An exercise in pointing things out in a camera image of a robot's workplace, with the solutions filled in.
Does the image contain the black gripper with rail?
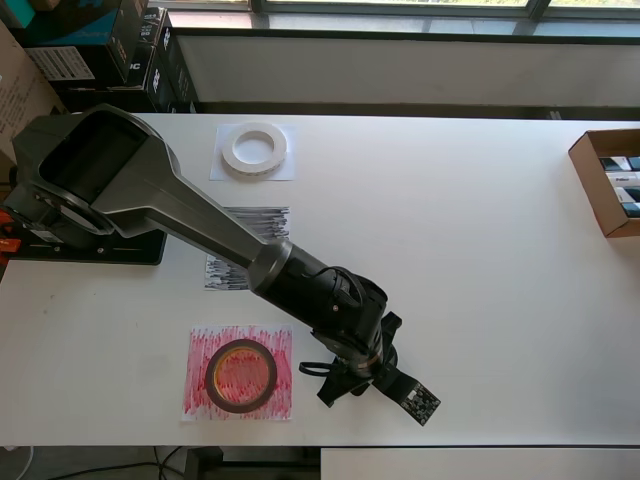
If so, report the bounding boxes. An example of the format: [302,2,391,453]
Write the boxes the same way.
[317,312,404,409]

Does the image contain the red tape roll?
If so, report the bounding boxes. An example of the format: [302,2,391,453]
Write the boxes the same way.
[204,338,279,414]

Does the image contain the white tape roll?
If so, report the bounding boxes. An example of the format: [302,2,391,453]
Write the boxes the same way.
[220,121,291,177]

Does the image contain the red scribbled paper sheet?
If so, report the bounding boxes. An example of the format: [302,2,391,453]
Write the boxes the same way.
[179,323,294,424]

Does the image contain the dark table leg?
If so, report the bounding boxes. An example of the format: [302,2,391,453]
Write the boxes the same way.
[185,447,225,480]

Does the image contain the black scribbled paper sheet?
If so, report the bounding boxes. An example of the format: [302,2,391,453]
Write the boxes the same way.
[203,204,291,293]

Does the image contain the blank white paper sheet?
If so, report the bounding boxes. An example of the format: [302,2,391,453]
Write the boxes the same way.
[208,123,298,181]

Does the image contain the open cardboard box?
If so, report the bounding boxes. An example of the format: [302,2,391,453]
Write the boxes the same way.
[568,128,640,239]

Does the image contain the black monitor carton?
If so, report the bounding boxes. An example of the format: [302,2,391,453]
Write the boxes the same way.
[49,19,201,115]

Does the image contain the orange clamp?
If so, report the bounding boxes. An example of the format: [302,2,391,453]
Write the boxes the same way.
[0,207,24,256]

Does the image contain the black box white label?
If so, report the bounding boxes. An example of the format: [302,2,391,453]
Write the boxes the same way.
[24,7,156,94]

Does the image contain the large GX760A cardboard box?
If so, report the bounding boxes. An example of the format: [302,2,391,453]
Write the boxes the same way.
[0,19,69,166]

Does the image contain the teal and navy printed box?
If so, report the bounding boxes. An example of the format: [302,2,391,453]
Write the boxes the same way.
[0,0,126,49]

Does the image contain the wrist camera board with bracket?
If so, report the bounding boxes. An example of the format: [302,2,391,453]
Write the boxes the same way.
[377,367,443,429]

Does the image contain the black floor cable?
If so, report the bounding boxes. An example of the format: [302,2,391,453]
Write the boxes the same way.
[39,444,189,480]

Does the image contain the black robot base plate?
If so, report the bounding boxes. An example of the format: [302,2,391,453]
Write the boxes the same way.
[9,232,169,266]

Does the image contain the white floor cable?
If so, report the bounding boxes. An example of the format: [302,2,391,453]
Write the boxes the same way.
[0,442,35,480]

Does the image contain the dark window frame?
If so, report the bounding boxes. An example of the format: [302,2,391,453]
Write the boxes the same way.
[247,0,640,39]

